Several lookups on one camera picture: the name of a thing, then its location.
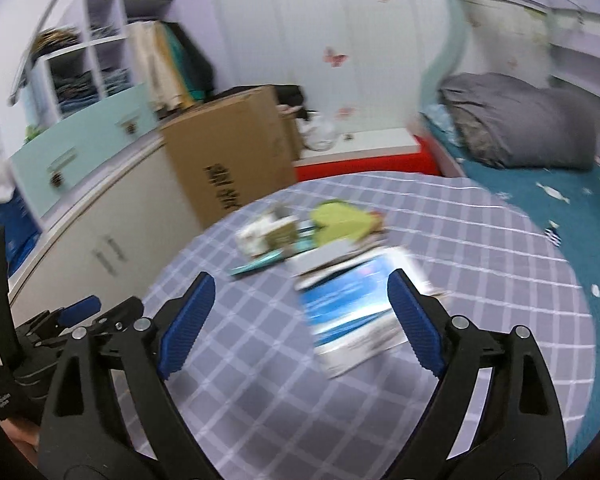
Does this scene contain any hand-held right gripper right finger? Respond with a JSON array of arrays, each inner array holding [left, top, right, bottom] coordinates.
[[386, 267, 568, 480]]

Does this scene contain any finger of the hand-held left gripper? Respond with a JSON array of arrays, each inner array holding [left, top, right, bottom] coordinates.
[[62, 296, 146, 342], [27, 297, 102, 337]]

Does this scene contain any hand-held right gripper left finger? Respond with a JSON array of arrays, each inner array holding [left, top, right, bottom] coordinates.
[[39, 271, 217, 480]]

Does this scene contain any blue and white booklet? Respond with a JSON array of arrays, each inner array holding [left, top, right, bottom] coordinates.
[[290, 240, 431, 380]]

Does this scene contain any teal strip wrapper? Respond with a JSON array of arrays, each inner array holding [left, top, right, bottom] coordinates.
[[229, 247, 288, 277]]

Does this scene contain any small green white box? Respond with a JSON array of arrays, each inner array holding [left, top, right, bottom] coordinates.
[[236, 207, 301, 256]]

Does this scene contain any green heart-shaped card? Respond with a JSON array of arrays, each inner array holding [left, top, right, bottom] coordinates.
[[310, 200, 376, 246]]

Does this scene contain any person's left hand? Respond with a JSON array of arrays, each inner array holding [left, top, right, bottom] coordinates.
[[5, 420, 43, 466]]

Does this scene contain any white low cabinet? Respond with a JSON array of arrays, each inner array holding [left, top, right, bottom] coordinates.
[[7, 132, 206, 311]]

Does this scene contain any blue plastic bag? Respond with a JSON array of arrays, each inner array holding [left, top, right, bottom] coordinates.
[[0, 192, 43, 276]]

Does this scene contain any wide teal drawer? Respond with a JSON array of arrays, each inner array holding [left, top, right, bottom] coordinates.
[[9, 120, 106, 218]]

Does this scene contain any red and white step box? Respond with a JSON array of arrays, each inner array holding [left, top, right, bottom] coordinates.
[[294, 127, 443, 181]]

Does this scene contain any tall cardboard box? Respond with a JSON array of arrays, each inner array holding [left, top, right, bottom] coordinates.
[[159, 85, 297, 228]]

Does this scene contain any teal candy print bedsheet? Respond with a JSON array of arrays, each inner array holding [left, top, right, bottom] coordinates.
[[445, 145, 600, 461]]

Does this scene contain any grey plaid pillow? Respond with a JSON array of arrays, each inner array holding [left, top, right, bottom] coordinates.
[[452, 110, 496, 161]]

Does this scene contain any narrow teal drawer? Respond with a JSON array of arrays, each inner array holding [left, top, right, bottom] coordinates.
[[87, 84, 160, 148]]

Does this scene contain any blue plaid pillow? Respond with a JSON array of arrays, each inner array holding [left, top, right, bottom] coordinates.
[[422, 105, 456, 136]]

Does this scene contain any white plastic bag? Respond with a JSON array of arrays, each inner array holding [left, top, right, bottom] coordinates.
[[302, 112, 338, 152]]

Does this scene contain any small cardboard box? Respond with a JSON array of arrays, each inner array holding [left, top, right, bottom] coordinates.
[[277, 107, 306, 161]]

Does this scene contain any folded dark jeans stack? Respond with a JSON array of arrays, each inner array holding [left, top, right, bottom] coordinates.
[[55, 72, 98, 111]]

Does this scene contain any small folded clothes stack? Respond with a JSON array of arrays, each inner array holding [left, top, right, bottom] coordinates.
[[102, 67, 131, 96]]

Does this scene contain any grey quilt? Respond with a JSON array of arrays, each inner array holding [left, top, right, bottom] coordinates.
[[437, 72, 597, 170]]

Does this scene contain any grey metal handrail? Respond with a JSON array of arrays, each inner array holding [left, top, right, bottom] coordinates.
[[7, 0, 93, 106]]

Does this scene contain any cream hanging jacket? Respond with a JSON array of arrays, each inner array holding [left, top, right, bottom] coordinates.
[[130, 22, 181, 108]]

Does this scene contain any black cloth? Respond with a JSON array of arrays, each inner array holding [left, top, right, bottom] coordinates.
[[272, 85, 306, 108]]

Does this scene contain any teal hanging garment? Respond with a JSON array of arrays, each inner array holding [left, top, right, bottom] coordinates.
[[170, 25, 201, 101]]

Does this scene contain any black hanging coat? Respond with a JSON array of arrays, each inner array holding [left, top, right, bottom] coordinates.
[[175, 22, 216, 96]]

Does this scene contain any brown clothes pile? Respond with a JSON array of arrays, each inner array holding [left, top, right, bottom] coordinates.
[[32, 27, 86, 58]]

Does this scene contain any folded grey garment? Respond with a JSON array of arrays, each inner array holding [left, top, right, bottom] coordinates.
[[90, 20, 118, 41]]

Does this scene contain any purple cube shelf unit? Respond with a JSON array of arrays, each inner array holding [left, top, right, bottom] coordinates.
[[30, 0, 216, 121]]

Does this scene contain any pale sliding wardrobe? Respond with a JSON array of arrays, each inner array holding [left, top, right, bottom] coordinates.
[[200, 0, 461, 133]]

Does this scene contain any teal bunk bed frame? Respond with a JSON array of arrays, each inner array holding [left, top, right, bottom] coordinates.
[[420, 0, 600, 126]]

